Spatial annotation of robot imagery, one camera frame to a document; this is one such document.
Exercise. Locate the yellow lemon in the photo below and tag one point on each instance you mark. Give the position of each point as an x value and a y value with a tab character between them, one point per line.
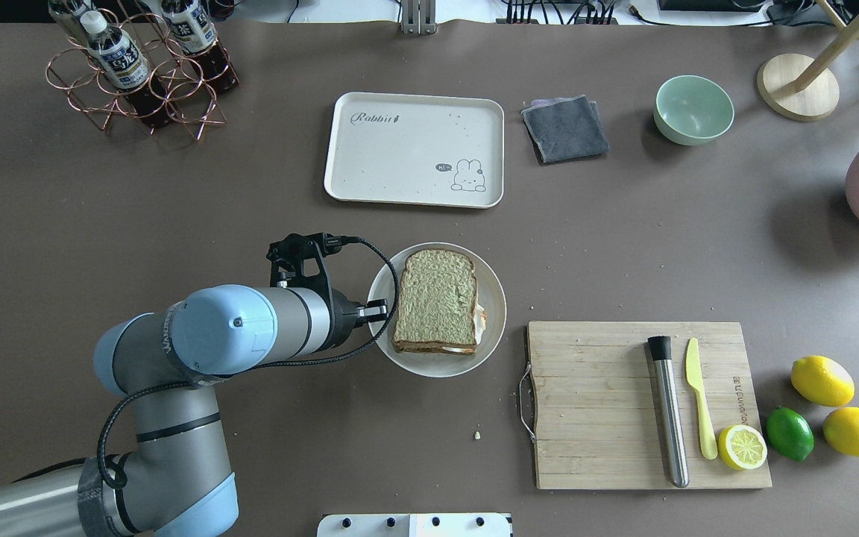
822	381
841	430

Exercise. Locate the copper wire bottle rack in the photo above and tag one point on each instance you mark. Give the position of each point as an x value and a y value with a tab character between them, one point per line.
160	64

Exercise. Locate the white round plate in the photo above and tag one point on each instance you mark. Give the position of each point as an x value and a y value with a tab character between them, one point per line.
491	300

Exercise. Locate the green ceramic bowl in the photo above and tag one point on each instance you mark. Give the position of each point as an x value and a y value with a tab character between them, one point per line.
692	110

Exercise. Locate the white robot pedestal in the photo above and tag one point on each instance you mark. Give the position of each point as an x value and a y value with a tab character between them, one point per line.
417	524

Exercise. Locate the bamboo cutting board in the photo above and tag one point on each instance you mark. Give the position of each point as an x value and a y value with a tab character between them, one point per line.
596	419

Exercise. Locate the bread slice with fried egg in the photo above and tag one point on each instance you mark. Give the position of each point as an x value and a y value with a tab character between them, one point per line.
480	323

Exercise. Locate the green lime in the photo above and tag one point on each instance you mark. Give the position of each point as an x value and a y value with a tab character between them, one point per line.
789	434

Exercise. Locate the wooden mug tree stand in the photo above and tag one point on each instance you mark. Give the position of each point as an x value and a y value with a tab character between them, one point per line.
800	87

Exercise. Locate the plain bread slice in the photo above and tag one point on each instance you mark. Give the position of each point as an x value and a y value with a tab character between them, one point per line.
436	312

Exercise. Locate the half cut lemon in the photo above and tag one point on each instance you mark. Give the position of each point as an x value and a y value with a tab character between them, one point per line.
742	447

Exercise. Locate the steel muddler black tip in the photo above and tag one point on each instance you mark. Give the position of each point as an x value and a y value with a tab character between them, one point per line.
669	411

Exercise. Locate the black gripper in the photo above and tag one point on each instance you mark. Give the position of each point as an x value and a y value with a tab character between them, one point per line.
344	321

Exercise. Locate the yellow plastic knife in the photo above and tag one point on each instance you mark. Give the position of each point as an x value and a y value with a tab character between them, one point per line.
694	377

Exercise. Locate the cream rabbit tray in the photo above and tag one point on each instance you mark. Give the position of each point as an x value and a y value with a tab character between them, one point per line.
416	149

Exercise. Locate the tea bottle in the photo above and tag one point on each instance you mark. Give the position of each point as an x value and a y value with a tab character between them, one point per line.
127	68
67	14
191	26

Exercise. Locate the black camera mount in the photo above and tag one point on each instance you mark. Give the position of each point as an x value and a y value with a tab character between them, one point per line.
297	261

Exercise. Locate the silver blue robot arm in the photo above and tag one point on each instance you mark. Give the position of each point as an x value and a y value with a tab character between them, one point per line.
178	481

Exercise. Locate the grey folded cloth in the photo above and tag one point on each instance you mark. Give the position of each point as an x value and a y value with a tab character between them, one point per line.
565	129

